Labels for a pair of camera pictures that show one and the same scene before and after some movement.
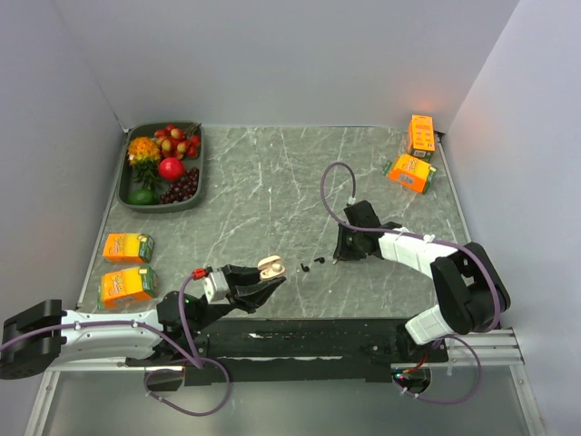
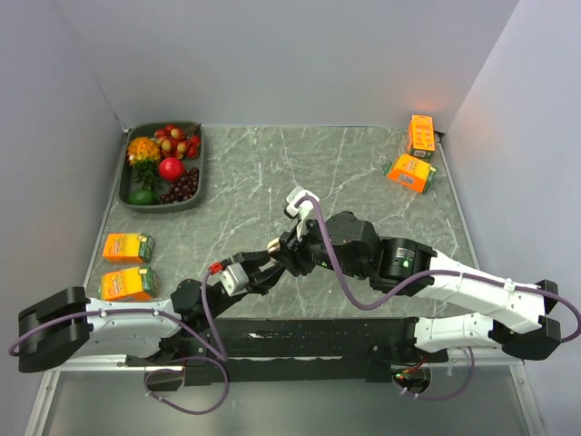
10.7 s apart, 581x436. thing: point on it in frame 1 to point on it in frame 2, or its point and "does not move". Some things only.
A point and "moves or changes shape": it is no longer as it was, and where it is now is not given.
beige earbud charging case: x=270 y=267 moves or changes shape
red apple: x=172 y=168 does not move
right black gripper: x=342 y=252 to x=291 y=254
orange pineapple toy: x=143 y=153 does not move
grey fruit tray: x=124 y=183 does not move
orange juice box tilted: x=409 y=173 does not move
